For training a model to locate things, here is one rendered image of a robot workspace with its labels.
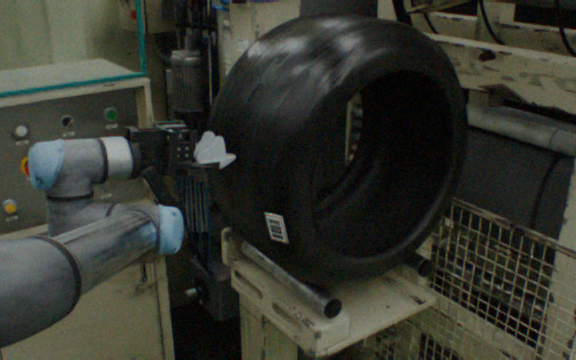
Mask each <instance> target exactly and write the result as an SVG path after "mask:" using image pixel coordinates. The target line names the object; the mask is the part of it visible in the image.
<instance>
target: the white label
mask: <svg viewBox="0 0 576 360"><path fill-rule="evenodd" d="M264 214H265V219H266V223H267V227H268V232H269V236H270V239H273V240H277V241H281V242H286V243H289V242H288V238H287V233H286V228H284V224H283V220H282V216H279V215H275V214H270V213H264Z"/></svg>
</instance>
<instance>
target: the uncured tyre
mask: <svg viewBox="0 0 576 360"><path fill-rule="evenodd" d="M359 91H360V95H361V101H362V127H361V133H360V139H359V142H358V146H357V149H356V151H355V155H354V157H353V159H352V161H350V163H349V166H348V167H347V169H346V171H345V172H344V174H343V175H342V176H341V179H340V180H339V181H337V182H336V183H335V184H334V186H333V187H332V188H330V189H329V190H328V192H327V193H326V194H325V195H322V196H321V197H320V198H318V199H316V200H315V201H313V186H314V176H315V170H316V164H317V160H318V157H319V154H320V150H321V147H322V144H323V142H325V140H326V136H327V134H328V132H329V130H330V128H331V126H332V124H333V122H334V120H335V119H336V117H337V116H338V114H340V113H341V110H342V109H343V108H344V107H345V105H346V104H347V103H348V102H349V101H350V100H351V99H352V98H353V96H355V95H356V94H357V93H358V92H359ZM208 131H211V132H213V133H214V136H222V137H223V140H224V145H225V151H226V154H233V155H236V159H235V160H234V161H231V162H230V163H228V164H227V166H225V167H224V168H222V169H220V170H217V171H214V172H211V173H207V175H208V181H209V185H210V188H211V191H212V195H213V198H214V200H215V202H216V204H217V207H219V209H220V211H221V213H222V215H223V216H224V219H225V221H226V222H227V224H228V225H229V226H230V227H231V229H233V230H234V232H235V233H236V234H237V235H238V236H239V237H240V238H242V239H243V240H244V241H246V242H248V243H249V244H250V246H252V247H253V248H254V249H256V250H257V251H259V252H261V253H262V254H263V255H265V256H266V257H267V258H269V260H270V261H272V262H274V263H275V264H276V265H278V266H279V267H280V268H282V269H283V270H284V271H287V272H288V274H290V275H291V276H293V277H295V278H297V279H300V280H303V281H306V282H310V283H314V284H318V285H322V286H330V287H343V286H350V285H355V284H359V283H363V282H365V281H368V280H370V279H374V277H376V276H378V275H380V274H382V273H384V272H387V271H389V270H391V269H393V268H394V267H396V266H398V264H399V263H402V262H403V261H404V260H406V259H407V258H408V257H409V256H410V255H412V254H413V253H414V252H415V250H416V249H418V248H419V247H420V246H421V245H422V244H423V243H424V242H425V241H426V239H427V238H428V236H429V235H430V233H431V232H432V231H433V230H435V228H436V227H437V225H438V224H439V221H440V220H441V218H442V217H443V215H444V213H445V211H446V210H447V207H448V205H449V203H450V201H452V199H453V196H454V193H455V191H456V188H457V186H458V183H459V180H460V176H461V173H462V169H463V165H464V160H465V155H466V147H467V138H468V118H467V108H466V103H465V97H464V94H463V91H462V87H461V83H459V80H458V77H457V74H456V72H455V70H454V66H453V64H452V62H451V61H450V59H449V57H448V56H447V54H446V53H445V52H444V51H443V50H442V48H441V47H440V46H439V45H438V44H437V43H436V42H435V41H434V40H432V39H431V37H430V36H427V35H426V34H424V33H422V32H420V31H419V30H417V29H415V28H413V27H411V26H408V25H406V23H403V22H400V21H396V20H389V19H382V18H373V17H366V16H357V15H354V14H350V13H341V12H316V13H310V14H306V15H303V16H299V17H296V18H293V19H290V21H287V22H284V23H282V24H280V25H278V26H276V27H275V28H273V29H270V30H269V31H267V32H266V33H264V34H263V35H262V36H261V37H259V39H258V40H256V41H255V42H254V43H253V44H252V45H251V46H250V47H249V48H248V49H247V50H246V51H245V52H244V53H242V55H241V56H240V58H239V59H238V60H237V61H236V63H235V64H234V66H233V67H232V70H231V71H229V73H228V74H227V76H226V78H225V80H224V81H223V84H222V86H221V88H220V91H219V93H218V95H216V99H215V101H214V104H213V107H212V112H211V115H210V119H209V124H208V130H207V132H208ZM264 213H270V214H275V215H279V216H282V220H283V224H284V228H286V233H287V238H288V242H289V243H286V242H281V241H277V240H273V239H270V236H269V232H268V227H267V223H266V219H265V214H264Z"/></svg>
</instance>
